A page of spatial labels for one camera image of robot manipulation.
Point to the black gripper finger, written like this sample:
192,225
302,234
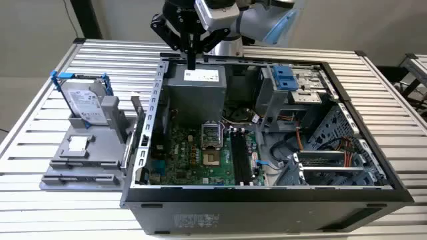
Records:
167,30
213,40

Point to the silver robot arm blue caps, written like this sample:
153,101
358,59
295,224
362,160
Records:
256,22

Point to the black RAM slot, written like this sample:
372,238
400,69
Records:
236,157
240,157
244,157

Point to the grey power supply unit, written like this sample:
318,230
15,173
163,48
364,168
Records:
196,100

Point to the blue plastic drive latch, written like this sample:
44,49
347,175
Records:
284,77

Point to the green graphics card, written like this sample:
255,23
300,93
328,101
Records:
140,112

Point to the hard disk in blue carrier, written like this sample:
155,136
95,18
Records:
84,102

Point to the CPU socket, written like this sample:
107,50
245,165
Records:
211,157

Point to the green motherboard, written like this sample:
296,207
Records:
180,162

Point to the grey parts rack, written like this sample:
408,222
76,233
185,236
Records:
96,150

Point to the silver CPU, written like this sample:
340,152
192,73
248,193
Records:
79,144

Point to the blue port connector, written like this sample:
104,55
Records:
159,168

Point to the metal slat side table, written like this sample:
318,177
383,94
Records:
414,62

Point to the grey metal disk bay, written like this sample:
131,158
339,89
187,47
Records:
334,169

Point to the black PC case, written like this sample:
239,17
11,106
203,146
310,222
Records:
267,212

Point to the black upright post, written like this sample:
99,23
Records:
88,20

